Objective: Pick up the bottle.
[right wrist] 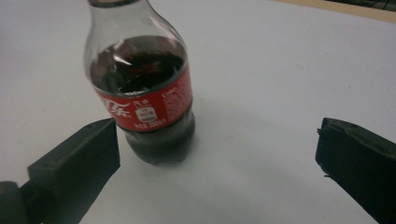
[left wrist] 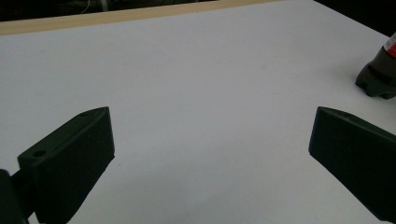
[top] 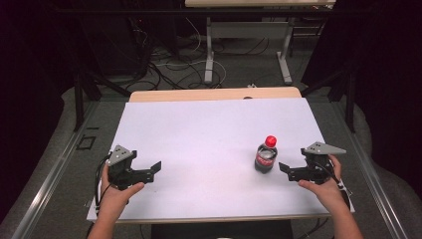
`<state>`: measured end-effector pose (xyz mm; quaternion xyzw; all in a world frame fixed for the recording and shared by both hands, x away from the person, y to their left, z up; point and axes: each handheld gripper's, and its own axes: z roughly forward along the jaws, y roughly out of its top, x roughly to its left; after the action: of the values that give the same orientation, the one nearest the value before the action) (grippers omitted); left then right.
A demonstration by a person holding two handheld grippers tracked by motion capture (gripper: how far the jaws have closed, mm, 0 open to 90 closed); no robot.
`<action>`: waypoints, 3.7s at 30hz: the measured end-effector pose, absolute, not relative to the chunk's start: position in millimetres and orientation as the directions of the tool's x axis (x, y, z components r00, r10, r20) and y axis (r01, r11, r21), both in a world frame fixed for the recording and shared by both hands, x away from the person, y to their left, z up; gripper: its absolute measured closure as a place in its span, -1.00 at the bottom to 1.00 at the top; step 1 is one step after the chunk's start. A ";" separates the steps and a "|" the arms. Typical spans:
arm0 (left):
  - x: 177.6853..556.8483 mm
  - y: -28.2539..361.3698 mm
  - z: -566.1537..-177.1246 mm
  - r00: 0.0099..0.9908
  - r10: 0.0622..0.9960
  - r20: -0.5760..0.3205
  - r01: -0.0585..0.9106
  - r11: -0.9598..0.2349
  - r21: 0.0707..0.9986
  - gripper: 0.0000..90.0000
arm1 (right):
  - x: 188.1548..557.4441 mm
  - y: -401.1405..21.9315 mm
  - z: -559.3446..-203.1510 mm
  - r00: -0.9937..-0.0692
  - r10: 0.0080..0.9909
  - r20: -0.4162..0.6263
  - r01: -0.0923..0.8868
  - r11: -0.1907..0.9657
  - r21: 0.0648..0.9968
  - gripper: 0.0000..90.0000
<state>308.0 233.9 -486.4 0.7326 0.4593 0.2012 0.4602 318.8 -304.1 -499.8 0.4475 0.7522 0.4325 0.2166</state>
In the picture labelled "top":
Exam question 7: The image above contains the cola bottle with red label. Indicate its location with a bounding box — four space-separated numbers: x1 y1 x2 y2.
254 142 279 175

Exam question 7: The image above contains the desk with white legs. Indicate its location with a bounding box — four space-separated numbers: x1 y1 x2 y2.
184 0 336 86

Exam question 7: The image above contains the black metal stand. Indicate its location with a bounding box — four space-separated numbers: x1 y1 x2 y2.
300 65 356 134
73 70 132 132

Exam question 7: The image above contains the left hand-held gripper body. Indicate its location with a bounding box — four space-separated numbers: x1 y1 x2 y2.
105 144 155 191

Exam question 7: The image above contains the red bottle cap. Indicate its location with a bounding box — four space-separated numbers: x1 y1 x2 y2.
264 134 278 149

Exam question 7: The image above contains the black seat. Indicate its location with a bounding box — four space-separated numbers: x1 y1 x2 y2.
150 222 295 239

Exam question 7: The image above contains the light wooden table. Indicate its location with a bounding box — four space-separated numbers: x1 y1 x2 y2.
87 87 356 225

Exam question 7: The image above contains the black floor hatch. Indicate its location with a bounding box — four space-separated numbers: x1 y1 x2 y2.
76 134 98 151

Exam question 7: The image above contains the bundle of black floor cables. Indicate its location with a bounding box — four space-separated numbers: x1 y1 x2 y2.
130 18 208 92

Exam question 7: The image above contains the black horizontal bar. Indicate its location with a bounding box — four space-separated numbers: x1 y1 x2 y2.
49 7 422 15

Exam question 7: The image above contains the metal floor rail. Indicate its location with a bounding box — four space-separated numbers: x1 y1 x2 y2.
11 101 101 239
331 101 410 239

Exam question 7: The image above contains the person's right hand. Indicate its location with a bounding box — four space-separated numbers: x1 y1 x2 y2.
298 153 346 214

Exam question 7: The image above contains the person's left hand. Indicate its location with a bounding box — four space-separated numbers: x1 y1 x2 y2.
99 162 146 217

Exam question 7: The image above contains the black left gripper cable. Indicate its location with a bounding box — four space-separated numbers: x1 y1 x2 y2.
94 152 113 209

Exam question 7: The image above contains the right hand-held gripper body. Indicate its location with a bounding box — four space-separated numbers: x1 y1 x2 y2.
288 141 347 185

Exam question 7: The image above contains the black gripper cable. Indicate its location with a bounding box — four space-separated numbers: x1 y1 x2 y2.
316 161 352 209
94 152 113 209

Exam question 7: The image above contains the white board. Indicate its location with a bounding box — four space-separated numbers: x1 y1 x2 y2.
87 97 356 223

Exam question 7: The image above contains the dark curtain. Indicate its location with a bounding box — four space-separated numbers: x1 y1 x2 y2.
0 0 83 224
301 0 422 200

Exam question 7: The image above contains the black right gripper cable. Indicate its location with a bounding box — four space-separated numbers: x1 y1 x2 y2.
316 161 352 209

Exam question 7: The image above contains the white floor cable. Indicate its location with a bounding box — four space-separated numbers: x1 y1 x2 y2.
154 17 228 89

